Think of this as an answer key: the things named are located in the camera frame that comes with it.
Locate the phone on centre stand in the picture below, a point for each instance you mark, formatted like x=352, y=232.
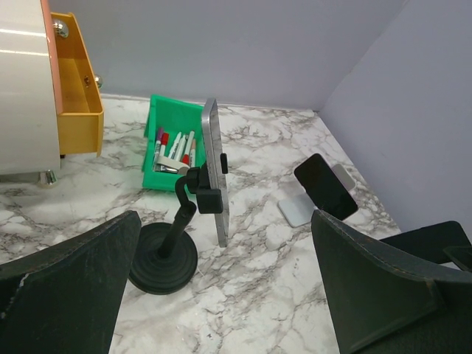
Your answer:
x=217, y=166

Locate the orange drawer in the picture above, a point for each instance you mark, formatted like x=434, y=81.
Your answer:
x=80, y=123

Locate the black centre phone stand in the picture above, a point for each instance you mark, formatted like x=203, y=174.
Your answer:
x=166, y=257

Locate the white round drawer cabinet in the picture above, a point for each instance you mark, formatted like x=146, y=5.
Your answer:
x=30, y=88

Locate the markers in green bin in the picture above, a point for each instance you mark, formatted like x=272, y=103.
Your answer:
x=173, y=155

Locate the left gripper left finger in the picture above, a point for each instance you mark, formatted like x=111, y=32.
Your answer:
x=66, y=298

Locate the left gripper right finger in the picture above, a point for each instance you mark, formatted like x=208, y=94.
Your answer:
x=384, y=300

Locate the white folding phone stand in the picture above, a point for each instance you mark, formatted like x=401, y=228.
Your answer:
x=298, y=210

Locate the green plastic bin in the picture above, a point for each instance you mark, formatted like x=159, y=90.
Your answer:
x=173, y=131

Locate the purple edged phone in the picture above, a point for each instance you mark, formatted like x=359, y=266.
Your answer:
x=324, y=188

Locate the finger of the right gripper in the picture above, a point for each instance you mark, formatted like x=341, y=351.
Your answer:
x=440, y=243

